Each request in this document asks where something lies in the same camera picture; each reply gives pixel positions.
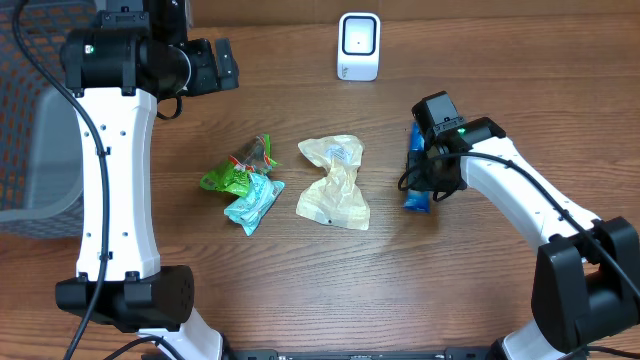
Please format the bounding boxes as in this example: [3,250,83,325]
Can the white barcode scanner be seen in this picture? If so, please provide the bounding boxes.
[337,12,381,82]

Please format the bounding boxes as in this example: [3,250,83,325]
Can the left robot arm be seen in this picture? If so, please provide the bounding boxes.
[55,1,238,359]

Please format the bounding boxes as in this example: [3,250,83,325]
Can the green snack packet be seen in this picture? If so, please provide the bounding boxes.
[200,134,279,197]

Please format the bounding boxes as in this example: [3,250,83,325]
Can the grey plastic mesh basket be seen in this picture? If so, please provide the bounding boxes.
[1,0,96,239]

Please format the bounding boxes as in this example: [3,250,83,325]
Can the beige wrapper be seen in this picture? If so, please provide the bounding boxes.
[296,135,370,230]

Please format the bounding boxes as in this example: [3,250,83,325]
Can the blue snack packet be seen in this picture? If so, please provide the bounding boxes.
[403,123,430,213]

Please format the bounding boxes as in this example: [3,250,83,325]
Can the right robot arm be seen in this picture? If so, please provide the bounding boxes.
[398,91,639,359]

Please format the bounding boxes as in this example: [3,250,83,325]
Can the teal white snack packet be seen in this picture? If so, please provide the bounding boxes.
[224,173,285,236]

